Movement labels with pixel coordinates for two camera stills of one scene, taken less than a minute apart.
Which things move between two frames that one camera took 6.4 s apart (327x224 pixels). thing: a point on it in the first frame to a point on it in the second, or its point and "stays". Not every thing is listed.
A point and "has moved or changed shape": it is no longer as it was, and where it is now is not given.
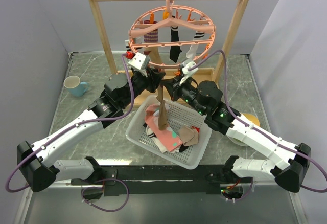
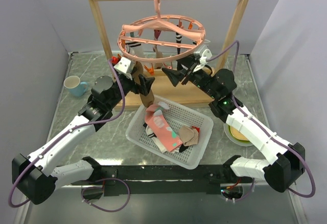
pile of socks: x=169 y=140 stays
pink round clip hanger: x=168 y=35 has moved or changed shape
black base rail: x=134 y=180 stays
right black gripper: x=172 y=85 to x=174 y=76
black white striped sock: x=174 y=50 has moved or changed shape
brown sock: x=162 y=116 to x=148 y=100
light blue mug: x=76 y=88 stays
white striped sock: x=126 y=41 has moved or changed shape
